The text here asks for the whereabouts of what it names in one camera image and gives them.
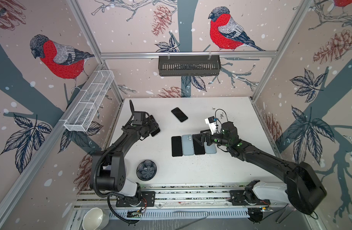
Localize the black wall basket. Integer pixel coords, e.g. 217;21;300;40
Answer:
158;55;221;77

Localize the light blue phone case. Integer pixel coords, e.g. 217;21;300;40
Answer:
181;135;194;156
204;143;217;154

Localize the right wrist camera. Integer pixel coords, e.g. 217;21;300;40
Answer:
205;116;218;134

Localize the black phone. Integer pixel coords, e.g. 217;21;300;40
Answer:
192;138;205;155
171;136;183;157
171;107;188;123
149;115;161;137

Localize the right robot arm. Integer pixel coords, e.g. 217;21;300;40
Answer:
192;122;327;215

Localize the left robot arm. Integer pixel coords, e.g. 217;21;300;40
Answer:
90;111;159;197

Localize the white bowl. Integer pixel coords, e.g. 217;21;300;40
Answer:
82;208;109;230

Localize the white mesh wall basket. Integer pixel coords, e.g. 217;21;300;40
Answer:
64;70;114;132

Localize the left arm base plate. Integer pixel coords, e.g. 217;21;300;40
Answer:
116;191;155;208

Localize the dark flower-shaped dish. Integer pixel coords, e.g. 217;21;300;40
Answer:
136;160;157;181

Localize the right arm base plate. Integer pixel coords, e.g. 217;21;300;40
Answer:
228;190;271;206

